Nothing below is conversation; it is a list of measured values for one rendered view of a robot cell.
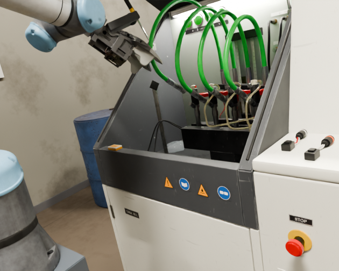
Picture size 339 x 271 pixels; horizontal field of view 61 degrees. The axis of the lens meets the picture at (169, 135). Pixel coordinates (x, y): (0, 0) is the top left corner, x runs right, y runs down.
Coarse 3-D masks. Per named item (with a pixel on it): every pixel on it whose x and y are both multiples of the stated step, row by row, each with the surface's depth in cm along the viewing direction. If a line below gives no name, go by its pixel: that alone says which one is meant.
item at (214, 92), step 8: (216, 16) 85; (232, 16) 92; (208, 24) 83; (240, 24) 95; (240, 32) 97; (200, 40) 82; (200, 48) 81; (200, 56) 81; (248, 56) 100; (200, 64) 81; (248, 64) 100; (200, 72) 82; (248, 72) 101; (248, 80) 102; (208, 88) 85; (216, 96) 88; (224, 96) 90
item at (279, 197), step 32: (320, 0) 74; (320, 32) 74; (320, 64) 75; (320, 96) 75; (320, 128) 76; (256, 192) 69; (288, 192) 63; (320, 192) 58; (288, 224) 65; (320, 224) 60; (288, 256) 68; (320, 256) 62
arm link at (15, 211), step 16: (0, 160) 49; (16, 160) 51; (0, 176) 47; (16, 176) 50; (0, 192) 47; (16, 192) 49; (0, 208) 47; (16, 208) 49; (32, 208) 53; (0, 224) 47; (16, 224) 49; (0, 240) 48
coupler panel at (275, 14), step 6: (270, 6) 105; (276, 6) 104; (282, 6) 102; (270, 12) 106; (276, 12) 104; (282, 12) 103; (270, 18) 106; (276, 18) 105; (270, 24) 107; (276, 24) 106; (282, 24) 104; (270, 30) 108; (276, 30) 106; (282, 30) 105; (276, 36) 107; (276, 42) 107; (276, 48) 106
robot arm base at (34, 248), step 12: (36, 216) 55; (24, 228) 50; (36, 228) 53; (12, 240) 49; (24, 240) 50; (36, 240) 52; (48, 240) 56; (0, 252) 48; (12, 252) 49; (24, 252) 50; (36, 252) 51; (48, 252) 55; (0, 264) 48; (12, 264) 48; (24, 264) 49; (36, 264) 50; (48, 264) 52
